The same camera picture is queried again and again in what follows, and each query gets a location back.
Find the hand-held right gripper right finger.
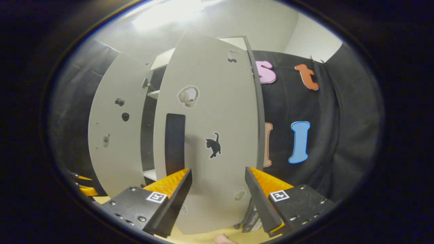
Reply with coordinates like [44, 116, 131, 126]
[245, 166, 339, 238]

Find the dark labelled box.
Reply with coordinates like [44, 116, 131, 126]
[242, 198, 263, 233]

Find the black backdrop cloth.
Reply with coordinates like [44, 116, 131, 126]
[51, 39, 121, 197]
[253, 42, 385, 204]

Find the white shoe cabinet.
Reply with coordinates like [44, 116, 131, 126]
[141, 36, 265, 185]

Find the white cabinet door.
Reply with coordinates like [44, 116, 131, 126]
[88, 53, 153, 198]
[153, 30, 265, 235]

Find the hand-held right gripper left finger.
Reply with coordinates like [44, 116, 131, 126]
[102, 168, 193, 238]

